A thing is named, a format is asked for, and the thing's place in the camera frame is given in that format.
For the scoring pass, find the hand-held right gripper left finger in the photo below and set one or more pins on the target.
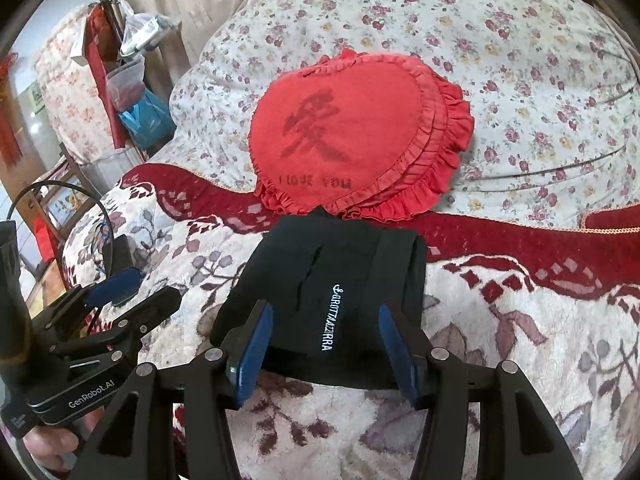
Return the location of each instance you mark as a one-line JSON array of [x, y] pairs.
[[252, 355]]

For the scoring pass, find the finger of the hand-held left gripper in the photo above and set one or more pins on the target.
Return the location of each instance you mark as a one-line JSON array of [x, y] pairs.
[[150, 312], [117, 285]]

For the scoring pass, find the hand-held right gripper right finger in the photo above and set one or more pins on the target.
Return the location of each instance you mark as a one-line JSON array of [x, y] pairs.
[[400, 355]]

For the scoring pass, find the black pants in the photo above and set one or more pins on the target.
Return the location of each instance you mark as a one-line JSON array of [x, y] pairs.
[[350, 260]]

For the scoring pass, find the person's left hand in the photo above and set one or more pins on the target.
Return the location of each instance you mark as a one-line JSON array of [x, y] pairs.
[[50, 447]]

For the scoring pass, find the black power box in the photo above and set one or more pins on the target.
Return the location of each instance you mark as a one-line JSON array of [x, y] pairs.
[[122, 252]]

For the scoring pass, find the red box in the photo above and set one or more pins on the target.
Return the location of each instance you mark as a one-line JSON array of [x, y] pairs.
[[45, 240]]

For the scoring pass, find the framed picture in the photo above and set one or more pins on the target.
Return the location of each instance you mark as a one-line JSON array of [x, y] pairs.
[[62, 205]]

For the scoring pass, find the red and white patterned blanket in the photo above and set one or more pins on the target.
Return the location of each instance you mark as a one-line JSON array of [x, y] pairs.
[[500, 410]]

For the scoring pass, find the blue plastic bag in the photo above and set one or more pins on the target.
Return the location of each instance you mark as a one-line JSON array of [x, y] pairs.
[[147, 120]]

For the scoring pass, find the clear plastic bag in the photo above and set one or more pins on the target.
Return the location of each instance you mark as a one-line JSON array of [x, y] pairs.
[[125, 85]]

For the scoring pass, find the pink floral bedding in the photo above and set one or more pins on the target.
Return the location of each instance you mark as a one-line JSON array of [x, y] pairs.
[[65, 85]]

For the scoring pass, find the red heart-shaped ruffled pillow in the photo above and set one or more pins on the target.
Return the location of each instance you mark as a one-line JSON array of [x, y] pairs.
[[360, 125]]

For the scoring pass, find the red cloth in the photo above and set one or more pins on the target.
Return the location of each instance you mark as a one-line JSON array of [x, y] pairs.
[[97, 35]]

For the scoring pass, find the white plastic bag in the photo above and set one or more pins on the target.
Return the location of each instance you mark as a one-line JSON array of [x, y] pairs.
[[142, 30]]

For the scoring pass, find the white floral quilt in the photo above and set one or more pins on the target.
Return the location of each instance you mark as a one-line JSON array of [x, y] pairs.
[[525, 60]]

